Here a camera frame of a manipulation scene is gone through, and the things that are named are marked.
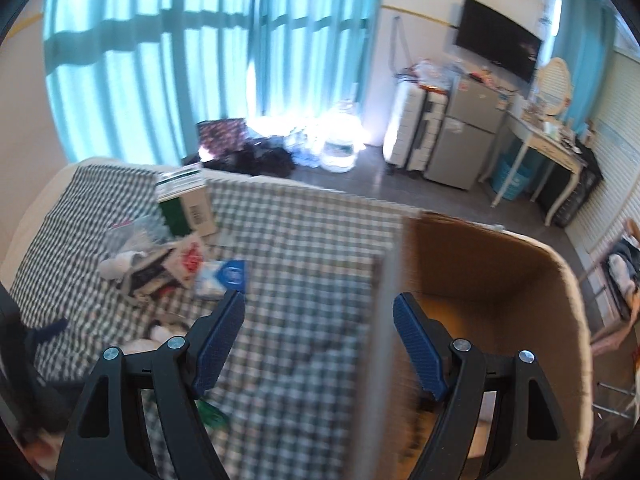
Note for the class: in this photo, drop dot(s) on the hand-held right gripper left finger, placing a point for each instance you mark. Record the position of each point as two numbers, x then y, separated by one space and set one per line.
220 340

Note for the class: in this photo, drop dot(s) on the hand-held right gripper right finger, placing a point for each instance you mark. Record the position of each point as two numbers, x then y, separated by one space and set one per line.
417 345

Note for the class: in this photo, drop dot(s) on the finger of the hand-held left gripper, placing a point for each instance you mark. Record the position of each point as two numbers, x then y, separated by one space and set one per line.
52 331

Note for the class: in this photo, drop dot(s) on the brown cardboard box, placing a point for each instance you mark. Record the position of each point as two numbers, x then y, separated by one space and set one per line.
500 285

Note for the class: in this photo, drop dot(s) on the white sock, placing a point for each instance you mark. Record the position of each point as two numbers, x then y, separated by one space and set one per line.
160 332
117 265

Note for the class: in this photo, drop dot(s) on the blue and white packet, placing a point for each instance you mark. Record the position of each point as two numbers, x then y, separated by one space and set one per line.
225 275

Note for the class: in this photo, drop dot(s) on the green wrapper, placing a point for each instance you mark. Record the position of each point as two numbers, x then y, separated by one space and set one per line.
212 412

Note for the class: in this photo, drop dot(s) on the dark cloth item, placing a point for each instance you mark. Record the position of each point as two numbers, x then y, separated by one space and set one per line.
147 277

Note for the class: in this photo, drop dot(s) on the clear plastic bag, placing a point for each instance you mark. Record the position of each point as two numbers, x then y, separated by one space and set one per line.
135 235

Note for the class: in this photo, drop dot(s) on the checkered bed sheet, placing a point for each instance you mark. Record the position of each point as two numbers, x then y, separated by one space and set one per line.
310 240

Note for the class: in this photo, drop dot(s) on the green and white carton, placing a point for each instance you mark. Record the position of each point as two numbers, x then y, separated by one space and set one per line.
187 207

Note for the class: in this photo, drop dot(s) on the pile of dark clothes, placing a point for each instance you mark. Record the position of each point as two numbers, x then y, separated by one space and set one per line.
260 160

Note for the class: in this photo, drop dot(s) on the blue plastic bin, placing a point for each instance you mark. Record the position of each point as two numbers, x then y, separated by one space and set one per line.
512 177

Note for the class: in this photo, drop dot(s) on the dark patterned bag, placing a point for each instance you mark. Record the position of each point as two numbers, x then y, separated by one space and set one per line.
222 135

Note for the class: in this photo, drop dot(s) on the grey mini fridge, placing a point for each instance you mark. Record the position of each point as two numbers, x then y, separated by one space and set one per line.
465 135

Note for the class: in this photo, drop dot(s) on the white suitcase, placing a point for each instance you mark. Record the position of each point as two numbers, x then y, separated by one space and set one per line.
412 125

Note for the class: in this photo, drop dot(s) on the black chair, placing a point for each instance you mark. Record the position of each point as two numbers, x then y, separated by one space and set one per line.
575 185

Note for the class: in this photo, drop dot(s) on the white vanity desk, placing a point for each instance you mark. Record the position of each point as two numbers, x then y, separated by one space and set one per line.
540 140

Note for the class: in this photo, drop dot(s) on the white slatted wardrobe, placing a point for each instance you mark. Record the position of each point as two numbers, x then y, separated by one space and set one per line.
615 160

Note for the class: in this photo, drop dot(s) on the clutter on fridge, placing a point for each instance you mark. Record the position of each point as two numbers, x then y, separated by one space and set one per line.
440 74

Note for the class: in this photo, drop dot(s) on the teal window curtain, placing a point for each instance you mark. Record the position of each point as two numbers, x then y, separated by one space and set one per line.
200 60

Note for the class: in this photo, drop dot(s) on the white oval mirror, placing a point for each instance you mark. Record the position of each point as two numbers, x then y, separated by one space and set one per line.
554 82

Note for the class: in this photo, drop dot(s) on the narrow teal curtain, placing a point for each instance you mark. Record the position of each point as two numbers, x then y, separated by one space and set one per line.
592 35

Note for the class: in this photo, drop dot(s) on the black wall television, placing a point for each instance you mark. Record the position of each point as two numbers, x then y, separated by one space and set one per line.
500 35

